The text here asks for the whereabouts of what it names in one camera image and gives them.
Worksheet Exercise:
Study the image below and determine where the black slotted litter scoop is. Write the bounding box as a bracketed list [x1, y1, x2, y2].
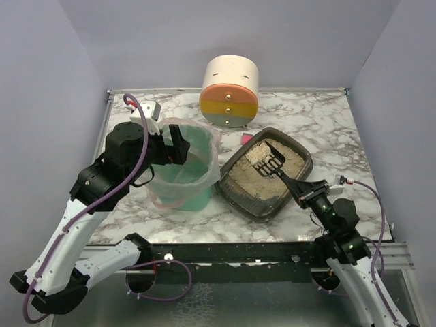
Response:
[253, 141, 290, 182]

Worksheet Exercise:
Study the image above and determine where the dark litter box tray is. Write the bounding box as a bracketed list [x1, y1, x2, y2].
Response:
[215, 127, 313, 222]

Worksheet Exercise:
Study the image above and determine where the clumped litter lump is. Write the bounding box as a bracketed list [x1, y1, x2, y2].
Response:
[245, 142, 272, 166]

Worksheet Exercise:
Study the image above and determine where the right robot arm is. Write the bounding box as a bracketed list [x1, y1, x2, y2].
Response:
[280, 174, 413, 326]

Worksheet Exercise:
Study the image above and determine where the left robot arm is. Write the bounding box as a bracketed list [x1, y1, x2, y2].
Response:
[10, 122, 190, 316]

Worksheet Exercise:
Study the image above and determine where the round three-drawer storage box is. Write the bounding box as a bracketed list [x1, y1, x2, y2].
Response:
[199, 54, 259, 128]

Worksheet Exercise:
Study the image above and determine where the clear plastic bag liner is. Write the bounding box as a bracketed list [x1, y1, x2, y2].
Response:
[146, 116, 223, 209]

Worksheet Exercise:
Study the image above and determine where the green bucket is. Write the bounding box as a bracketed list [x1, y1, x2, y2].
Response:
[149, 125, 215, 212]

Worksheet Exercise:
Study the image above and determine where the small pink object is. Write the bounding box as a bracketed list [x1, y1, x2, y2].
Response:
[241, 133, 253, 145]

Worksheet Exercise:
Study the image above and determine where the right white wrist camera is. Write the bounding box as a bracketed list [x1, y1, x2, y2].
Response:
[329, 175, 354, 192]

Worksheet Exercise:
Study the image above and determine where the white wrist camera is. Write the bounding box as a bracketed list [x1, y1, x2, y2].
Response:
[329, 175, 354, 192]
[130, 100, 161, 135]

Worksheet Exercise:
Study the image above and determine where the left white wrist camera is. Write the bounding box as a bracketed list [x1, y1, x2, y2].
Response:
[130, 100, 161, 135]

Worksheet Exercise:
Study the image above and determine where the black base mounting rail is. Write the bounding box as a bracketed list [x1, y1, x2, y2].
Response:
[125, 240, 355, 285]

